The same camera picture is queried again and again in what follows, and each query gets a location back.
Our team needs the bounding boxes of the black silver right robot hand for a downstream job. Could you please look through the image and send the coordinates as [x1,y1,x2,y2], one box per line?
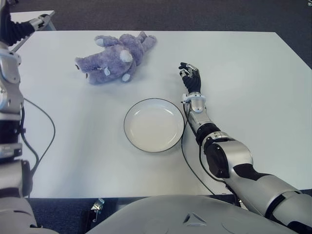
[178,62,202,94]

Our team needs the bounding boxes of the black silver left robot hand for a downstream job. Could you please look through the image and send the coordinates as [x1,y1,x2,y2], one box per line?
[0,0,51,49]

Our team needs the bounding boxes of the purple plush doll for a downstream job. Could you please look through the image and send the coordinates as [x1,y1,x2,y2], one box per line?
[74,31,157,85]

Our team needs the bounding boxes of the white plate with black rim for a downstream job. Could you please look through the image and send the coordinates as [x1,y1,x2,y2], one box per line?
[123,97,185,154]

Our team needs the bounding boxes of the white side table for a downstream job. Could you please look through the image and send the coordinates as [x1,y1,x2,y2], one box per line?
[9,10,56,53]

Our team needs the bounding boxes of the grey robot torso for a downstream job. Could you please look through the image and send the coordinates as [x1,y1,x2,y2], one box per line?
[85,195,300,234]

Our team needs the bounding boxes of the metal clamp under table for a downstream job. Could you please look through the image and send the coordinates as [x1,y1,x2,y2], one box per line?
[90,197,105,221]

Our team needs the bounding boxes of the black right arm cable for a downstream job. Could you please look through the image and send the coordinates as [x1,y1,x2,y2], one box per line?
[180,102,244,208]

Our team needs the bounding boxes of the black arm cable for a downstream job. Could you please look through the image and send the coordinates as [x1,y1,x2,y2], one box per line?
[20,97,57,196]
[180,102,244,208]

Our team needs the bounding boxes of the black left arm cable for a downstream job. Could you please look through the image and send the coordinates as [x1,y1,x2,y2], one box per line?
[20,97,57,196]

